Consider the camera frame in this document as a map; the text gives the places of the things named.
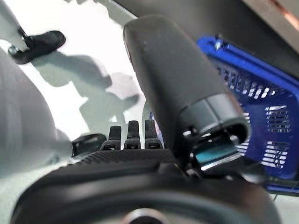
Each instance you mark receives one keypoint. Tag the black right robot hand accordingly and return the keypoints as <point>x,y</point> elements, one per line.
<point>163,70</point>

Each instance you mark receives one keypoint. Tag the blue plastic shopping basket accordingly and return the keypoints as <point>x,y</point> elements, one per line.
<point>255,116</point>

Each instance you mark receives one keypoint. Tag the black robot foot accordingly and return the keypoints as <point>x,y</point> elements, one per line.
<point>42,43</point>
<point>87,141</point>

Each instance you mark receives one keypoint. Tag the grey robot leg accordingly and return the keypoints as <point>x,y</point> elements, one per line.
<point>9,23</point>
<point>23,116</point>

